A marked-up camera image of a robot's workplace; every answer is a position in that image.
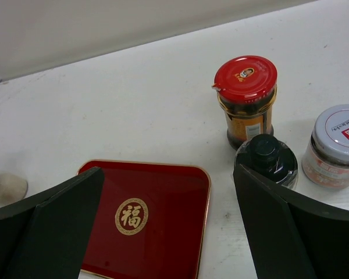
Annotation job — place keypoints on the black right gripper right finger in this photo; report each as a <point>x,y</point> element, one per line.
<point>291,235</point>

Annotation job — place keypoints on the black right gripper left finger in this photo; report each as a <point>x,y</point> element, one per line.
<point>46,235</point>

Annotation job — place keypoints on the silver lid salt shaker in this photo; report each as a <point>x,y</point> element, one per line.
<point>12,188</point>

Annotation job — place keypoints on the black cap soy sauce bottle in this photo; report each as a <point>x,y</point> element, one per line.
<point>271,158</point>

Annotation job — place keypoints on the grey lid white label jar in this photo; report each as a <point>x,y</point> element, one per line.
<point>326,160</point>

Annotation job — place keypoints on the red lid chili sauce jar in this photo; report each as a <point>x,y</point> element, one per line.
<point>246,88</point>

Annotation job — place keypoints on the red lacquer tray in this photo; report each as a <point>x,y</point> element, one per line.
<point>150,221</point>

